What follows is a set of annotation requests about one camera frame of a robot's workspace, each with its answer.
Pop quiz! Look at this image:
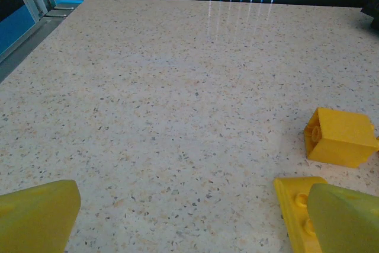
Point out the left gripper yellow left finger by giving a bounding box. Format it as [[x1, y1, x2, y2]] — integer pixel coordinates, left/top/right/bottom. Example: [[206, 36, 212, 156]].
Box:
[[0, 179, 82, 253]]

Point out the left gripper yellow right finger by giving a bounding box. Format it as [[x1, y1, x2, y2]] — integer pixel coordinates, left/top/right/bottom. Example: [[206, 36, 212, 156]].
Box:
[[307, 183, 379, 253]]

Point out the yellow tall lego brick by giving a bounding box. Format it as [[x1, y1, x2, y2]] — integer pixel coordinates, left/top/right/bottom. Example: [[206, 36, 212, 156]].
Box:
[[304, 107, 379, 168]]

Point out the black plastic bin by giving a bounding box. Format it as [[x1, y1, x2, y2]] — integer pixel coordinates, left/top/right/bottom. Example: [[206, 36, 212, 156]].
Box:
[[360, 0, 379, 32]]

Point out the aluminium side frame rail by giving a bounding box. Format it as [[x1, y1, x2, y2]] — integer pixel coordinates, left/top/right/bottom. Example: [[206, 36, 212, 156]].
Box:
[[0, 0, 76, 84]]

